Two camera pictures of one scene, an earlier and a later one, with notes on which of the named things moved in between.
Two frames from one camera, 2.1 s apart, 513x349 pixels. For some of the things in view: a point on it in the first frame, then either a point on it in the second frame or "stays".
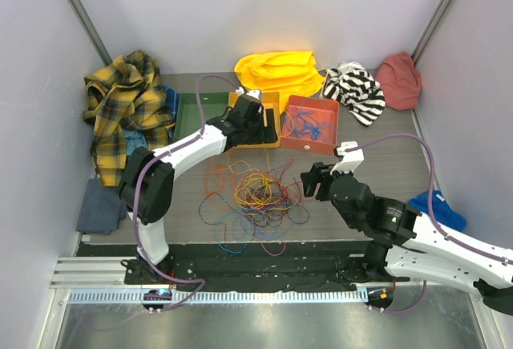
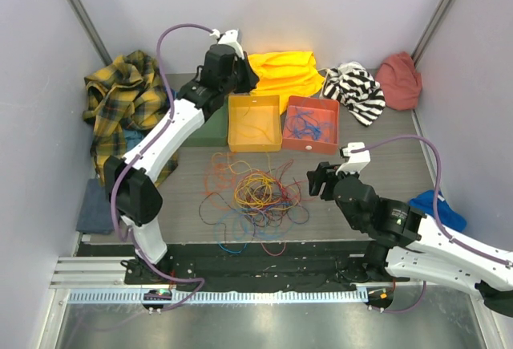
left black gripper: [266, 134] → [250, 78]
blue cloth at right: [443, 213] stays
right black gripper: [310, 179] stays
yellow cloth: [288, 73] stays
